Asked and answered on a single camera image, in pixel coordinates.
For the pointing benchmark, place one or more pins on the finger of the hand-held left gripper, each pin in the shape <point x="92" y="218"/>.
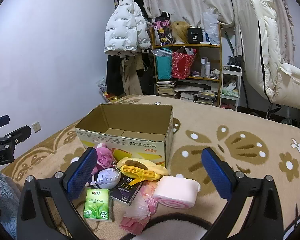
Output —
<point x="20" y="133"/>
<point x="0" y="122"/>

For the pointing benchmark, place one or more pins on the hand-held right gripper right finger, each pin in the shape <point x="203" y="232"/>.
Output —
<point x="215" y="172"/>

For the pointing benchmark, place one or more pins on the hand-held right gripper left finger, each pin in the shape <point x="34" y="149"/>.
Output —
<point x="82" y="172"/>

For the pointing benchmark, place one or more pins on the purple white plush doll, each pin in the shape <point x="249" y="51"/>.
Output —
<point x="105" y="178"/>

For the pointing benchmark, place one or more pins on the pink plush doll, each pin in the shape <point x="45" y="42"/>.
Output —
<point x="103" y="157"/>

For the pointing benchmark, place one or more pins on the green tissue pack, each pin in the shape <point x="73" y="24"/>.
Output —
<point x="97" y="205"/>

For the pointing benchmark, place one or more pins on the pink roll cake pillow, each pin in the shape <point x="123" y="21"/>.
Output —
<point x="175" y="187"/>

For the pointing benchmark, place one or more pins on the yellow plush toy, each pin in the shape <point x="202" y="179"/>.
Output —
<point x="140" y="172"/>

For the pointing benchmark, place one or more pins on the cardboard box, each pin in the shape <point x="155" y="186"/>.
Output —
<point x="140" y="145"/>

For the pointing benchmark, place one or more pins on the pink item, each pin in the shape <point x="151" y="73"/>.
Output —
<point x="140" y="212"/>

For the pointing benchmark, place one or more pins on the person's left forearm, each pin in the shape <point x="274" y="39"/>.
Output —
<point x="8" y="200"/>

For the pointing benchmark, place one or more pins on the black tissue pack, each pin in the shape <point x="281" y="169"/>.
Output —
<point x="125" y="190"/>

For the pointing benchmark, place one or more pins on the pile of books and magazines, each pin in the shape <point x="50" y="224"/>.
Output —
<point x="197" y="96"/>

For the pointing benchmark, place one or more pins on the red yellow packet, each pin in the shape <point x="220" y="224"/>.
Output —
<point x="111" y="97"/>

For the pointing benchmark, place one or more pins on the pale green cloth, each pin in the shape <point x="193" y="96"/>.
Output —
<point x="230" y="90"/>

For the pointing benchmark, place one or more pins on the clear plastic bag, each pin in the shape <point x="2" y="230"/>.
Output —
<point x="101" y="86"/>

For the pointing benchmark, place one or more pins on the stack of books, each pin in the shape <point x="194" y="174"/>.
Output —
<point x="166" y="88"/>

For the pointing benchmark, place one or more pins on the black coat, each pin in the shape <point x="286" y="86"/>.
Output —
<point x="115" y="75"/>

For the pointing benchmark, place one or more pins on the row of cosmetic bottles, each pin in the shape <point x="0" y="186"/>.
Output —
<point x="207" y="68"/>

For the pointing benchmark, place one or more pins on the white cart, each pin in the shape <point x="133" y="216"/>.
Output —
<point x="231" y="68"/>

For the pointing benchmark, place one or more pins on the beige garment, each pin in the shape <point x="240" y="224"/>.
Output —
<point x="132" y="75"/>

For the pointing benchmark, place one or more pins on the red gift bag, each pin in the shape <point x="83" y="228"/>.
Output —
<point x="182" y="63"/>

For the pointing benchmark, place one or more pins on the teal bag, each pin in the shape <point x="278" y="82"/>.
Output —
<point x="163" y="65"/>

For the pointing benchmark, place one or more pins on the wooden shelf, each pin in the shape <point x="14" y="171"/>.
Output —
<point x="190" y="45"/>

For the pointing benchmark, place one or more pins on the black box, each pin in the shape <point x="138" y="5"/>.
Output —
<point x="195" y="36"/>

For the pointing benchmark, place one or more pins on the blonde wig head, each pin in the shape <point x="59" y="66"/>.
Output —
<point x="180" y="31"/>

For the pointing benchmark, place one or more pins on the white plastic bag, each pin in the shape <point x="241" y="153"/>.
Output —
<point x="211" y="26"/>

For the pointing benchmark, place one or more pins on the white puffer jacket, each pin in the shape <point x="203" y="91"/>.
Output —
<point x="125" y="25"/>

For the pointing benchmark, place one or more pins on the pink printed bag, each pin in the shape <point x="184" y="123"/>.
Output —
<point x="161" y="30"/>

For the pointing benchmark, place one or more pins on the cream curtain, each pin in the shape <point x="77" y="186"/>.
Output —
<point x="190" y="0"/>

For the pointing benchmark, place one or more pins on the white wall socket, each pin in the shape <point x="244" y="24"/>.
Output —
<point x="36" y="127"/>

